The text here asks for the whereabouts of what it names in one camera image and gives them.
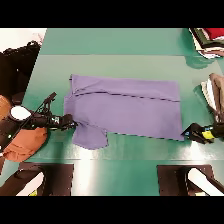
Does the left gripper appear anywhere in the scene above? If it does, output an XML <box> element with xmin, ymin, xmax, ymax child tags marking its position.
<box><xmin>53</xmin><ymin>113</ymin><xmax>79</xmax><ymax>131</ymax></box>

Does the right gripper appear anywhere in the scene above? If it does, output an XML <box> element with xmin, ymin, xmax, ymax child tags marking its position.
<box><xmin>180</xmin><ymin>122</ymin><xmax>216</xmax><ymax>145</ymax></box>

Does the purple T-shirt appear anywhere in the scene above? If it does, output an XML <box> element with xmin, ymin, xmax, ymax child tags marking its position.
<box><xmin>63</xmin><ymin>73</ymin><xmax>185</xmax><ymax>151</ymax></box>

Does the white garment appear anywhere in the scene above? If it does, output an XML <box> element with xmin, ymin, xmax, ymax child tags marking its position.
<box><xmin>200</xmin><ymin>78</ymin><xmax>222</xmax><ymax>117</ymax></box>

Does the brown garment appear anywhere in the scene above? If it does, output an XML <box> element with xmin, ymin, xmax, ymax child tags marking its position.
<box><xmin>208</xmin><ymin>72</ymin><xmax>224</xmax><ymax>124</ymax></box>

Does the orange garment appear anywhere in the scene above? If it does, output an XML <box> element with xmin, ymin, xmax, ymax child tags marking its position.
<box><xmin>2</xmin><ymin>126</ymin><xmax>49</xmax><ymax>163</ymax></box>

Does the tan garment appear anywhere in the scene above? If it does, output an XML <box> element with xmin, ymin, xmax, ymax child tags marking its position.
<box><xmin>0</xmin><ymin>94</ymin><xmax>13</xmax><ymax>122</ymax></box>

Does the stack of folded clothes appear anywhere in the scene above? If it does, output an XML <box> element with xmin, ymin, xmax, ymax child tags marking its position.
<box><xmin>196</xmin><ymin>41</ymin><xmax>224</xmax><ymax>60</ymax></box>

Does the dark green garment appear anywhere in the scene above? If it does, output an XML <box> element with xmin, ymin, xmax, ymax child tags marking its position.
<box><xmin>190</xmin><ymin>28</ymin><xmax>224</xmax><ymax>48</ymax></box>

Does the red garment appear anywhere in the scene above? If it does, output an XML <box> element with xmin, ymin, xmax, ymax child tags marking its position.
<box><xmin>203</xmin><ymin>28</ymin><xmax>224</xmax><ymax>41</ymax></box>

